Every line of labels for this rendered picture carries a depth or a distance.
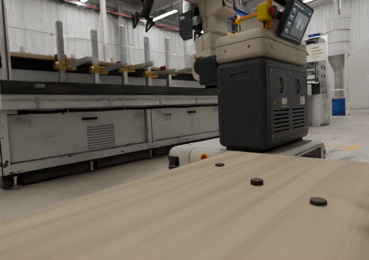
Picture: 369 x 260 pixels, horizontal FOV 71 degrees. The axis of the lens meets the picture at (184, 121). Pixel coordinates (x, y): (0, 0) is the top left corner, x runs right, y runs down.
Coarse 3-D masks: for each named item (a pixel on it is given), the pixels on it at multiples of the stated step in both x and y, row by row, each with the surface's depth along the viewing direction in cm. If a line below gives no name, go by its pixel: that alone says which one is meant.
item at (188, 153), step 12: (192, 144) 149; (204, 144) 147; (216, 144) 145; (288, 144) 133; (300, 144) 132; (312, 144) 134; (180, 156) 137; (192, 156) 131; (204, 156) 125; (324, 156) 142
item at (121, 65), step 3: (117, 63) 180; (120, 63) 177; (123, 63) 176; (108, 66) 187; (111, 66) 184; (114, 66) 182; (117, 66) 180; (120, 66) 177; (123, 66) 176; (102, 69) 193; (105, 69) 190; (108, 69) 188; (111, 69) 186; (114, 69) 187
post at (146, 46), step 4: (144, 36) 229; (144, 40) 229; (148, 40) 229; (144, 44) 229; (148, 44) 229; (144, 48) 229; (148, 48) 229; (144, 52) 230; (148, 52) 229; (144, 56) 230; (148, 56) 229; (148, 60) 229; (148, 68) 229; (148, 80) 229
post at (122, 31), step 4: (120, 28) 209; (124, 28) 211; (120, 32) 210; (124, 32) 211; (120, 36) 210; (124, 36) 211; (120, 40) 211; (124, 40) 211; (120, 44) 211; (124, 44) 211; (120, 48) 211; (124, 48) 211; (120, 52) 212; (124, 52) 211; (120, 56) 212; (124, 56) 211; (124, 60) 211; (124, 72) 211; (124, 76) 211; (124, 80) 211
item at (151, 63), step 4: (136, 64) 205; (140, 64) 202; (144, 64) 198; (148, 64) 195; (152, 64) 194; (128, 68) 213; (132, 68) 209; (136, 68) 206; (140, 68) 207; (120, 72) 222
